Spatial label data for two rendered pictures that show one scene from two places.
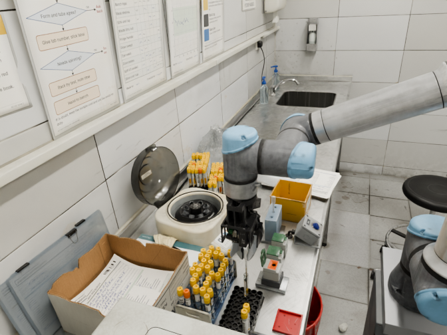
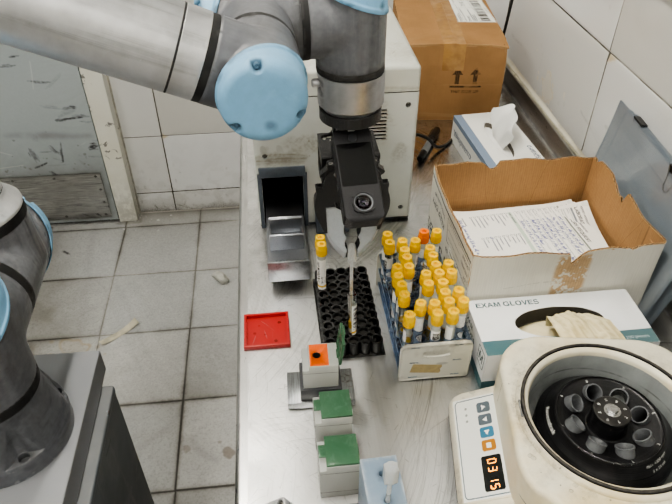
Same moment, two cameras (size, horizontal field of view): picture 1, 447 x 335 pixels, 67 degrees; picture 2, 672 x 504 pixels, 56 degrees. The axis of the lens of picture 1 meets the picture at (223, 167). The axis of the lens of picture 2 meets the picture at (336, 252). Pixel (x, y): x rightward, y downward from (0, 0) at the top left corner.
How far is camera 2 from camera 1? 1.28 m
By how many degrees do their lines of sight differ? 107
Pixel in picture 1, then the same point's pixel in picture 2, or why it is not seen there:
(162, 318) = not seen: hidden behind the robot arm
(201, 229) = (517, 348)
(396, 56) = not seen: outside the picture
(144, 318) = not seen: hidden behind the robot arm
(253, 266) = (380, 417)
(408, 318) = (55, 370)
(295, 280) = (275, 415)
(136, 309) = (389, 60)
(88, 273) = (617, 229)
